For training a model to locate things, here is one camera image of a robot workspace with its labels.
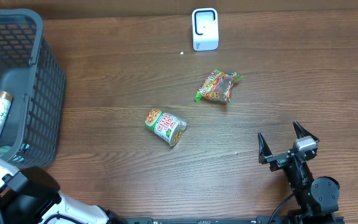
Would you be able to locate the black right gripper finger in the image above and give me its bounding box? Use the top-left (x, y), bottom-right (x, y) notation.
top-left (258, 132), bottom-right (273, 164)
top-left (293, 121), bottom-right (319, 142)

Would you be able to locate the colourful candy bag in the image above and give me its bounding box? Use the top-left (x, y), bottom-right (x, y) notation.
top-left (195, 70), bottom-right (242, 104)

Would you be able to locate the cup noodles container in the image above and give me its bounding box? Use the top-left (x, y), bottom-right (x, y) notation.
top-left (145, 108), bottom-right (188, 147)

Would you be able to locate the teal snack packet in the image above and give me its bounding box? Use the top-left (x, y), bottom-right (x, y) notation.
top-left (0, 143), bottom-right (30, 163)

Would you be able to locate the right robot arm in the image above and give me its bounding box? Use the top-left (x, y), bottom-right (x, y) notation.
top-left (257, 121), bottom-right (344, 223)

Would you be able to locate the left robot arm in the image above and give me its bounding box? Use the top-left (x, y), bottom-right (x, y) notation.
top-left (0, 158), bottom-right (124, 223)

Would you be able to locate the white barcode scanner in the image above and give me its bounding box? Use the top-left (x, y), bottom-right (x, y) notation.
top-left (191, 7), bottom-right (219, 51)

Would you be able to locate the dark grey plastic basket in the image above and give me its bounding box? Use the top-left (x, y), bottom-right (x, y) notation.
top-left (0, 9), bottom-right (66, 168)

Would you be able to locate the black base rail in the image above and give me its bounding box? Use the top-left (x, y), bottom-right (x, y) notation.
top-left (124, 216), bottom-right (345, 224)

